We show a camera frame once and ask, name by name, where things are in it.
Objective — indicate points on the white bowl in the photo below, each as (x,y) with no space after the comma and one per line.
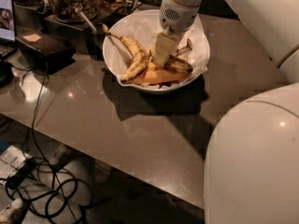
(155,89)

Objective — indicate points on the orange fruit slice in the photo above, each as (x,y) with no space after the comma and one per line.
(154,75)

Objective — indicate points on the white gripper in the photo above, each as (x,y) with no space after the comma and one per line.
(177,17)

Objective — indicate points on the white scoop handle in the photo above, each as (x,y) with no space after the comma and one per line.
(84,17)

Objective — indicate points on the papers on floor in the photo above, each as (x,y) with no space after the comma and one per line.
(11,161)

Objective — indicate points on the black tray stand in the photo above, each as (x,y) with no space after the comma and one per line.
(80,34)

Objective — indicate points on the laptop screen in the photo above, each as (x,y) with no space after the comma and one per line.
(7,26)

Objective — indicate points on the black pouch case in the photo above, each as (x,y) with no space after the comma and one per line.
(46,53)

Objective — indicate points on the spotted banana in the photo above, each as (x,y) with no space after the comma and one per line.
(140,57)
(178,64)

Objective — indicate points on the white paper liner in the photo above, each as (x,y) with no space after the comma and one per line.
(137,25)

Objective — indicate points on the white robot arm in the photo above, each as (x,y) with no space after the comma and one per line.
(252,160)

